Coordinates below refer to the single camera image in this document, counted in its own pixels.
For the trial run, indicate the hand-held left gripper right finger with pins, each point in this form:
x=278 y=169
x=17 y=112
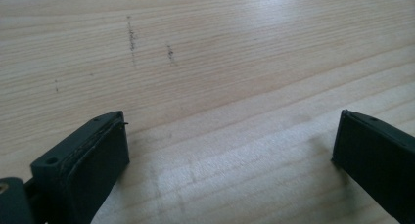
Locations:
x=375 y=155

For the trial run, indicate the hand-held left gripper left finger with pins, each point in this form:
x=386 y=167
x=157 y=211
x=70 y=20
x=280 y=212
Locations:
x=83 y=165

